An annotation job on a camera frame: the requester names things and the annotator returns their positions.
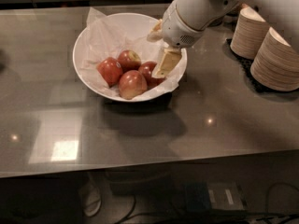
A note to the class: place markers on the white tissue paper liner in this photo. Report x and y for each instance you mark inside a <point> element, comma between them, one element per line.
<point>118,36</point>

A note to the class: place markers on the black mat under plates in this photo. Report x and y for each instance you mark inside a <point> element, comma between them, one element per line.
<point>246,65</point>

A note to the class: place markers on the red apple left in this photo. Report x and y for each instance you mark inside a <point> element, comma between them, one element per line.
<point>110,70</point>

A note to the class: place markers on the white bowl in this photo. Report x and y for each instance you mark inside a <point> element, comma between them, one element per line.
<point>86,41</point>

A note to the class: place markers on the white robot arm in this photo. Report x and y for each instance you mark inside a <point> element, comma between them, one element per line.
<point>185,21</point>

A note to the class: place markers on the red apple right with sticker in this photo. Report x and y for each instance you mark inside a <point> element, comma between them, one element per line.
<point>146,70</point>

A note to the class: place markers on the white shoe on floor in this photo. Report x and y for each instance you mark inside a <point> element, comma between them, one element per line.
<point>90,197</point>

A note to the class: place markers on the paper plate stack front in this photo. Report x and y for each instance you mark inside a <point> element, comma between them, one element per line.
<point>276,65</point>

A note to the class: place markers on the dark box on floor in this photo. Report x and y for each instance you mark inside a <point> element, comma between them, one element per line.
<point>214,197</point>

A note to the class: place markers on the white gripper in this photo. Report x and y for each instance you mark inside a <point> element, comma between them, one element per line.
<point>175,28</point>

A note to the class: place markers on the red apple back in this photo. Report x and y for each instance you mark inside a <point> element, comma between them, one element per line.
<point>129,60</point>

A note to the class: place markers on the red apple front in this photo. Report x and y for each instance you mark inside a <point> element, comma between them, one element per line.
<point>131,84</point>

